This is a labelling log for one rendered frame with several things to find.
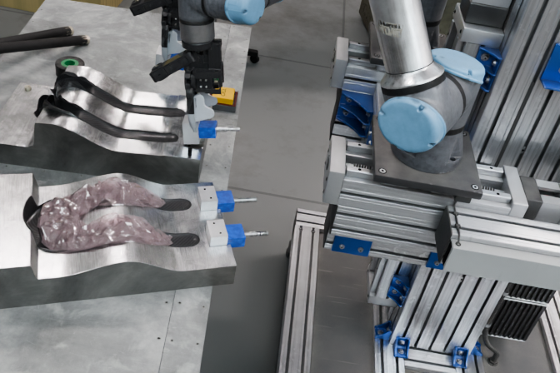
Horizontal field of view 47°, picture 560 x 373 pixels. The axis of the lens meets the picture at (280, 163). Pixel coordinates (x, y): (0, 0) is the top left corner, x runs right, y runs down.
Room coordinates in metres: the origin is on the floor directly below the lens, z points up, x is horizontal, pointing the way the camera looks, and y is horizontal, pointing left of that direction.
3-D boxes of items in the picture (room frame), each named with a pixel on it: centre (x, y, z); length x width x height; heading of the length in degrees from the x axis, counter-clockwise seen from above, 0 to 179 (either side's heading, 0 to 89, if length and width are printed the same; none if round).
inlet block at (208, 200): (1.08, 0.10, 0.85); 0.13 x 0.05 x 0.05; 112
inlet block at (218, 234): (0.98, 0.06, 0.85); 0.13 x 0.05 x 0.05; 112
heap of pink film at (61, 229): (0.94, 0.33, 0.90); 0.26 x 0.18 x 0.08; 112
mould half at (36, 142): (1.28, 0.44, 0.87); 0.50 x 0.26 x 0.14; 95
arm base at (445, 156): (1.15, -0.30, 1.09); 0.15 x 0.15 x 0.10
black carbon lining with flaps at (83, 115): (1.27, 0.43, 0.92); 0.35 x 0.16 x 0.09; 95
